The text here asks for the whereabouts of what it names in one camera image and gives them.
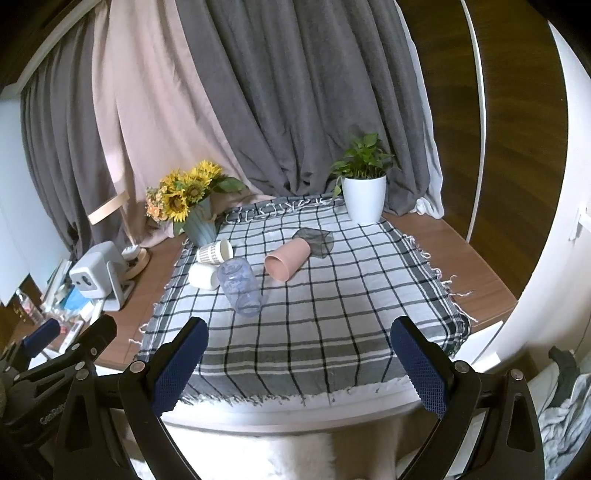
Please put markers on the round wooden stand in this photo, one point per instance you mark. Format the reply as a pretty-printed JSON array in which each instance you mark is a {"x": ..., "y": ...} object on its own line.
[{"x": 136, "y": 263}]

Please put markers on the small white desktop device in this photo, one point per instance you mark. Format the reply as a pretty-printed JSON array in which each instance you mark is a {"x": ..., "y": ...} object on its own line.
[{"x": 94, "y": 272}]

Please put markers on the blue-green ribbed vase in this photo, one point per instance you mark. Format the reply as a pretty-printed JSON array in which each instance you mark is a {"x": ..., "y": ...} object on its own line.
[{"x": 201, "y": 226}]

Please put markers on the grey curtain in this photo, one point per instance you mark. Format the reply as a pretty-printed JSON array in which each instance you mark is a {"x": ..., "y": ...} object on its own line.
[
  {"x": 314, "y": 101},
  {"x": 60, "y": 152}
]

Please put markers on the pink cup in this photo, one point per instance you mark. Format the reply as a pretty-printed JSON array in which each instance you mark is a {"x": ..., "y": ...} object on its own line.
[{"x": 288, "y": 261}]

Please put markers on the white dotted cup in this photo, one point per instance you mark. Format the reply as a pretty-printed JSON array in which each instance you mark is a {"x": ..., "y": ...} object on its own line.
[{"x": 212, "y": 253}]

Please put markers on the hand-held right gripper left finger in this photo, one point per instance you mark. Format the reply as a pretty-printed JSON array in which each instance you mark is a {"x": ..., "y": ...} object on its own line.
[{"x": 178, "y": 369}]

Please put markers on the pile of small boxes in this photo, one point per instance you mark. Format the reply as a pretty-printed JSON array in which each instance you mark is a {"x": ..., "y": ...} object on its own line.
[{"x": 64, "y": 304}]

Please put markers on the clear bluish plastic cup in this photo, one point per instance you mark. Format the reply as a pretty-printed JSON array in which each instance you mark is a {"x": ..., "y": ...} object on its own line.
[{"x": 240, "y": 286}]

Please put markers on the sunflower bouquet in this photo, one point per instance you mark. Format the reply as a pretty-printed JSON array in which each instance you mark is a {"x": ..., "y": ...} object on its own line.
[{"x": 184, "y": 189}]

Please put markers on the dark transparent cup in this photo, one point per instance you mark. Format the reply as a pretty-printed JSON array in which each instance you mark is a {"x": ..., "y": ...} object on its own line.
[{"x": 319, "y": 242}]

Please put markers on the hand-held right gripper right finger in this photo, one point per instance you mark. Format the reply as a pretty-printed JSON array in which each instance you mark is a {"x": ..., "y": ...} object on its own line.
[{"x": 422, "y": 369}]

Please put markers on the grey crumpled cloth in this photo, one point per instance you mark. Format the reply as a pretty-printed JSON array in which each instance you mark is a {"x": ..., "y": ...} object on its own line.
[{"x": 565, "y": 429}]

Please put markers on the plain white cup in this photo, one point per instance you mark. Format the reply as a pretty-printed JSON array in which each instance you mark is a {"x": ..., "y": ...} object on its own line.
[{"x": 203, "y": 276}]

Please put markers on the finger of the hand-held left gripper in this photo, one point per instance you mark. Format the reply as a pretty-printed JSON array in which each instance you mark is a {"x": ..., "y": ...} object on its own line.
[
  {"x": 94, "y": 337},
  {"x": 41, "y": 335}
]

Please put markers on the white plant pot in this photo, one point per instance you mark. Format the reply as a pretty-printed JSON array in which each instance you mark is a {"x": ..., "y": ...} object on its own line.
[{"x": 364, "y": 198}]

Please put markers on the white wall bracket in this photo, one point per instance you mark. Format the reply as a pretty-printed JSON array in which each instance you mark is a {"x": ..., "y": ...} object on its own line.
[{"x": 577, "y": 225}]

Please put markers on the white board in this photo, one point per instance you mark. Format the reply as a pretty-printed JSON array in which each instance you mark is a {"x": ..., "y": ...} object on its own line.
[{"x": 27, "y": 198}]

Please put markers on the pink curtain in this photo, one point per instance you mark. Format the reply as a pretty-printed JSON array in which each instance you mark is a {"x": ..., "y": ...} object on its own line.
[{"x": 152, "y": 115}]

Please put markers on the green leafy plant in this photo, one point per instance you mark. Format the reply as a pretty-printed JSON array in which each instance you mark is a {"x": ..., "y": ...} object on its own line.
[{"x": 364, "y": 159}]

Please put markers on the dark cloth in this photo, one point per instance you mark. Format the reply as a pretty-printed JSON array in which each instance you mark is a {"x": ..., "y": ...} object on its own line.
[{"x": 565, "y": 369}]

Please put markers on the checked black white tablecloth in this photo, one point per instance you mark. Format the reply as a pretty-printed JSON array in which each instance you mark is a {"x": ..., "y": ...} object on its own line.
[{"x": 300, "y": 332}]

